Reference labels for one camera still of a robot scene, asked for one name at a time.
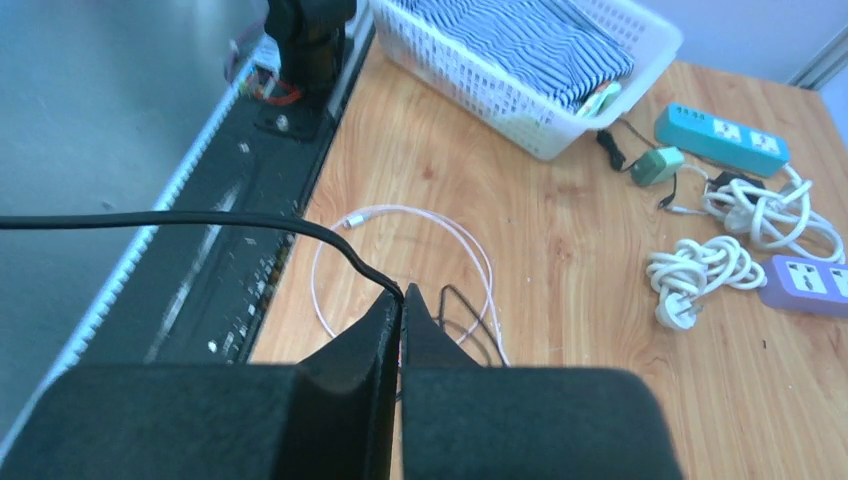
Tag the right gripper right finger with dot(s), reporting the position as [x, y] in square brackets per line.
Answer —
[462, 420]

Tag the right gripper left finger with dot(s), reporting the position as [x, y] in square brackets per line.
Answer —
[329, 416]

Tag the green cube adapter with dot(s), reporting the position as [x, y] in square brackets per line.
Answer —
[656, 166]

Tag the teal power strip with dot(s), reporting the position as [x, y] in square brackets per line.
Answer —
[722, 141]

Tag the purple power strip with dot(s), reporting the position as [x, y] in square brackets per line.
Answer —
[807, 286]

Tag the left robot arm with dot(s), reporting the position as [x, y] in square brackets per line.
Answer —
[312, 46]

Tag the white plastic basket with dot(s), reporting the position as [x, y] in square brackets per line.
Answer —
[537, 124]

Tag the striped blue white cloth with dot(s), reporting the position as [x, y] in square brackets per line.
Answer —
[553, 47]

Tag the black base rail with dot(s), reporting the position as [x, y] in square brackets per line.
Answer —
[194, 286]

